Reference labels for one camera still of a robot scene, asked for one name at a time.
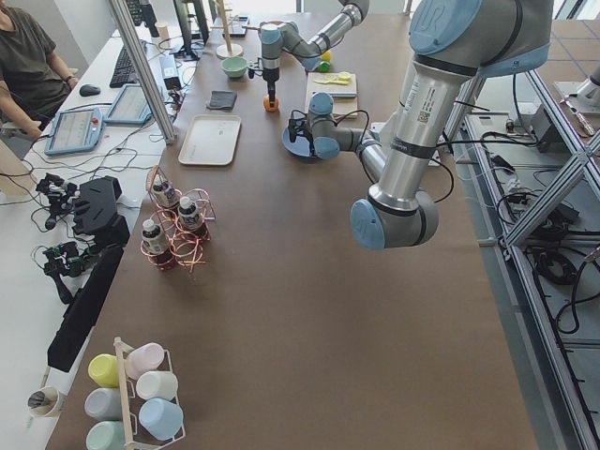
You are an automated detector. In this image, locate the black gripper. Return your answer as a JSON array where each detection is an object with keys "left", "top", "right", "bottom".
[
  {"left": 287, "top": 110, "right": 312, "bottom": 148},
  {"left": 247, "top": 57, "right": 280, "bottom": 104}
]

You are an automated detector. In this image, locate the orange fruit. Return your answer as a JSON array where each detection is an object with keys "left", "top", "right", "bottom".
[{"left": 263, "top": 96, "right": 279, "bottom": 113}]

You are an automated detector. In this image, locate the blue plate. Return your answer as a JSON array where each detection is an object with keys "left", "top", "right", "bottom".
[{"left": 281, "top": 127, "right": 320, "bottom": 161}]

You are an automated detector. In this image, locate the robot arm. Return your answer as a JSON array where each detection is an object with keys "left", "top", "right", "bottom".
[
  {"left": 248, "top": 0, "right": 369, "bottom": 112},
  {"left": 287, "top": 1, "right": 553, "bottom": 249}
]

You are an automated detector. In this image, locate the green bowl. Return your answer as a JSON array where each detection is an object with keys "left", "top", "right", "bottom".
[{"left": 221, "top": 56, "right": 248, "bottom": 79}]

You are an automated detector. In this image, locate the grey folded cloth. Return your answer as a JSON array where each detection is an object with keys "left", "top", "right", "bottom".
[{"left": 206, "top": 90, "right": 237, "bottom": 111}]

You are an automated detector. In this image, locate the wooden cutting board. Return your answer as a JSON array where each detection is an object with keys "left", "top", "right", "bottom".
[{"left": 305, "top": 72, "right": 358, "bottom": 119}]

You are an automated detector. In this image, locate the green lime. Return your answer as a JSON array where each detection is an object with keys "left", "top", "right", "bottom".
[{"left": 317, "top": 60, "right": 331, "bottom": 73}]

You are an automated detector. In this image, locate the wooden cup stand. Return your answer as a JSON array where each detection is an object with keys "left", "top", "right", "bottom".
[{"left": 211, "top": 0, "right": 244, "bottom": 60}]

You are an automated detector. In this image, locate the yellow plastic knife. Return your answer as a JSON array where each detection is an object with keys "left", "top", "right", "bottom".
[{"left": 313, "top": 71, "right": 353, "bottom": 85}]

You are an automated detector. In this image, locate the cream rabbit tray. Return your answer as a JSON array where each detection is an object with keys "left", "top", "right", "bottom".
[{"left": 178, "top": 114, "right": 241, "bottom": 166}]

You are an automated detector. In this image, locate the blue teach pendant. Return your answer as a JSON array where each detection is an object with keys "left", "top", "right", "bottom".
[
  {"left": 44, "top": 108, "right": 103, "bottom": 156},
  {"left": 104, "top": 84, "right": 152, "bottom": 127}
]

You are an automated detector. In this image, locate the dark tea bottle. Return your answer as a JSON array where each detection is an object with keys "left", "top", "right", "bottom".
[
  {"left": 178, "top": 196, "right": 210, "bottom": 241},
  {"left": 151, "top": 178, "right": 179, "bottom": 209},
  {"left": 141, "top": 218, "right": 175, "bottom": 270}
]

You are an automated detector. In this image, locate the black keyboard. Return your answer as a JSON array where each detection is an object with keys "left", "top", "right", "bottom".
[{"left": 109, "top": 46, "right": 137, "bottom": 88}]

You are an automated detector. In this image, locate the black computer mouse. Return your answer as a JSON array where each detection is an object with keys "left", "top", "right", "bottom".
[{"left": 79, "top": 83, "right": 101, "bottom": 98}]

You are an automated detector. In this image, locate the seated person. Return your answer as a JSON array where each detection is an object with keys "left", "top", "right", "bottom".
[{"left": 1, "top": 3, "right": 79, "bottom": 140}]

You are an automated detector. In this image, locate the pink cup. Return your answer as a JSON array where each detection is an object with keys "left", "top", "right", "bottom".
[{"left": 125, "top": 342, "right": 165, "bottom": 380}]

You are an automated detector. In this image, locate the white cup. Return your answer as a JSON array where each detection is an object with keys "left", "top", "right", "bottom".
[{"left": 136, "top": 370, "right": 179, "bottom": 401}]

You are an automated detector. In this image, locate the yellow cup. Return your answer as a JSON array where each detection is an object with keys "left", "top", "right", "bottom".
[{"left": 88, "top": 353, "right": 119, "bottom": 388}]

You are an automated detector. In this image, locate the blue cup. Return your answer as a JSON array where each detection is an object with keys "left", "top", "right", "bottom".
[{"left": 139, "top": 397, "right": 184, "bottom": 441}]

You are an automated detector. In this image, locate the grey cup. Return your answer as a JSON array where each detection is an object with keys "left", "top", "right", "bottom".
[{"left": 84, "top": 387, "right": 122, "bottom": 421}]

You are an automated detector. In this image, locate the green cup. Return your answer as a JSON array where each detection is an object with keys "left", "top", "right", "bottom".
[{"left": 85, "top": 421, "right": 126, "bottom": 450}]

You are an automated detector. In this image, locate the paper cup with tools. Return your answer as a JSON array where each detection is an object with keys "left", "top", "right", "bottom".
[{"left": 27, "top": 386, "right": 65, "bottom": 418}]

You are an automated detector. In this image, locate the copper wire bottle rack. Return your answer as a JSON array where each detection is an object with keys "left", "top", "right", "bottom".
[{"left": 145, "top": 165, "right": 216, "bottom": 272}]

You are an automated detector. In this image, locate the aluminium frame post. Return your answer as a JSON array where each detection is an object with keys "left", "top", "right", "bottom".
[{"left": 107, "top": 0, "right": 176, "bottom": 144}]

